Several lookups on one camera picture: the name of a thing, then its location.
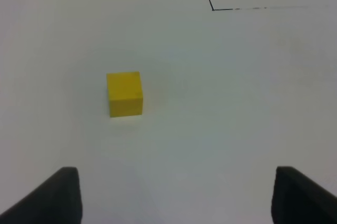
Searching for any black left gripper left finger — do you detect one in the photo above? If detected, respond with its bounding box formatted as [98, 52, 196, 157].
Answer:
[1, 167, 82, 223]

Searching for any yellow cube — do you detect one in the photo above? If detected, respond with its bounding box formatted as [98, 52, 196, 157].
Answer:
[106, 72, 143, 118]

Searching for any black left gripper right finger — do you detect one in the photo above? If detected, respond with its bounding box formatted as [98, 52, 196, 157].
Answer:
[271, 167, 336, 223]

